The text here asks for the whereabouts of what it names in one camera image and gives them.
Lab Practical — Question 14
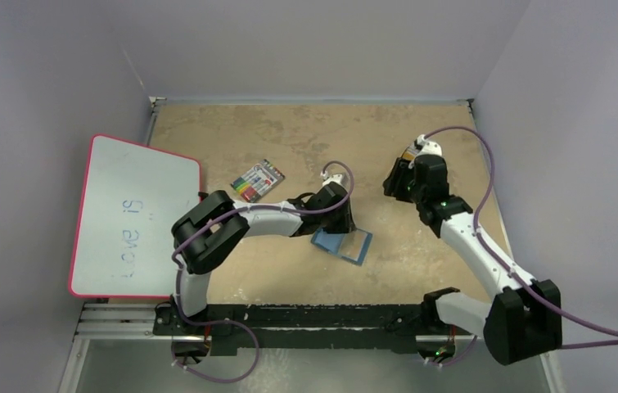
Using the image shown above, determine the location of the blue card holder wallet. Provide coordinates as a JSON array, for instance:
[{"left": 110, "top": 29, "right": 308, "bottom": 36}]
[{"left": 311, "top": 228, "right": 372, "bottom": 266}]

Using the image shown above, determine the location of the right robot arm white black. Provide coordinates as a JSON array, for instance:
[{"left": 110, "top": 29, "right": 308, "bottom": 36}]
[{"left": 383, "top": 154, "right": 562, "bottom": 365}]

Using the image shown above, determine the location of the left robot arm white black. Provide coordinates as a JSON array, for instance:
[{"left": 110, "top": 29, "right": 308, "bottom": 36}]
[{"left": 171, "top": 182, "right": 356, "bottom": 335}]

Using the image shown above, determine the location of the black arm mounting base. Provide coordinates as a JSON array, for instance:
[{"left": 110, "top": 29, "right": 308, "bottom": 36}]
[{"left": 153, "top": 302, "right": 466, "bottom": 359}]

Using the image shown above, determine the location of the pack of coloured markers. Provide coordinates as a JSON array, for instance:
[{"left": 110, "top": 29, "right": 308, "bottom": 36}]
[{"left": 230, "top": 159, "right": 286, "bottom": 203}]

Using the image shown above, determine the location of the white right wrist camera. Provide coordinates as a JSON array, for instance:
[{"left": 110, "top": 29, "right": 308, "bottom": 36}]
[{"left": 414, "top": 134, "right": 443, "bottom": 156}]

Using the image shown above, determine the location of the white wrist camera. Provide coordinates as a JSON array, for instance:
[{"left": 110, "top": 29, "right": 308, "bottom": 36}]
[
  {"left": 414, "top": 134, "right": 443, "bottom": 156},
  {"left": 320, "top": 171, "right": 349, "bottom": 189}
]

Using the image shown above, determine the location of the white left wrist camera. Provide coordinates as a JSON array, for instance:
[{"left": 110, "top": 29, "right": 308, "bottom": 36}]
[{"left": 320, "top": 171, "right": 349, "bottom": 189}]

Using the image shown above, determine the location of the whiteboard with pink frame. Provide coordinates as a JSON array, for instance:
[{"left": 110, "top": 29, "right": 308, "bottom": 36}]
[{"left": 68, "top": 134, "right": 202, "bottom": 299}]

